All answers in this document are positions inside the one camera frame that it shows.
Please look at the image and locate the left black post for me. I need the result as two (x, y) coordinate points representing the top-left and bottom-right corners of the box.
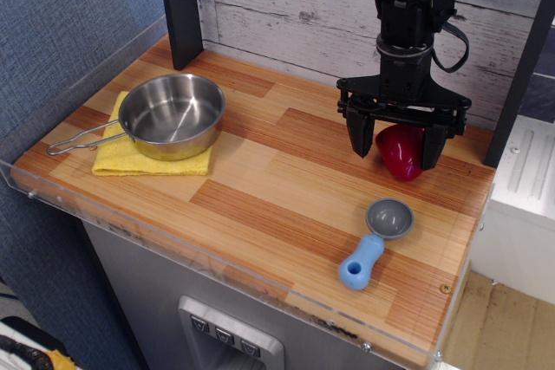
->
(163, 0), (204, 70)

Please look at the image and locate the stainless steel pan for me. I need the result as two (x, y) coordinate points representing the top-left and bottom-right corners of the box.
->
(47, 74), (226, 161)

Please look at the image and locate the blue and grey spoon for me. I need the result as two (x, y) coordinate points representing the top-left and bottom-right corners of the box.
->
(338, 198), (415, 290)

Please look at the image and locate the yellow and black object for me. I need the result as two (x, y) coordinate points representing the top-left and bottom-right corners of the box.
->
(1, 335), (78, 370)

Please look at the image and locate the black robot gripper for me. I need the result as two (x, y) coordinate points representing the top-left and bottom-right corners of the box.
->
(337, 38), (471, 171)

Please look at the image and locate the black post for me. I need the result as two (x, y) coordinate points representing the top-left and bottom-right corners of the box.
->
(163, 0), (204, 70)
(483, 0), (554, 168)

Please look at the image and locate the grey toy fridge cabinet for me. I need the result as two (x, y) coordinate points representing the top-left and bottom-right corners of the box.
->
(84, 223), (396, 369)

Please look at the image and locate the white plastic sink unit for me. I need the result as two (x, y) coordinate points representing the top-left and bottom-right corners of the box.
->
(469, 116), (554, 303)

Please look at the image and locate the right black post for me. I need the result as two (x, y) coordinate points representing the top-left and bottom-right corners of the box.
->
(483, 0), (554, 168)

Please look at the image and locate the clear acrylic guard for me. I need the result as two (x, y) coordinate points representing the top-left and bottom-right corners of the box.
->
(1, 16), (498, 368)

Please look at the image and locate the red plastic pepper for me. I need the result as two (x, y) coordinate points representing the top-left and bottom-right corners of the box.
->
(375, 124), (423, 182)

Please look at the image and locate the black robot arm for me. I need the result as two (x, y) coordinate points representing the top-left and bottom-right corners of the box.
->
(336, 0), (472, 171)

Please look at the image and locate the yellow folded cloth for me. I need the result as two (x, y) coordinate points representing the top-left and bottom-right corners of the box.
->
(90, 90), (214, 178)

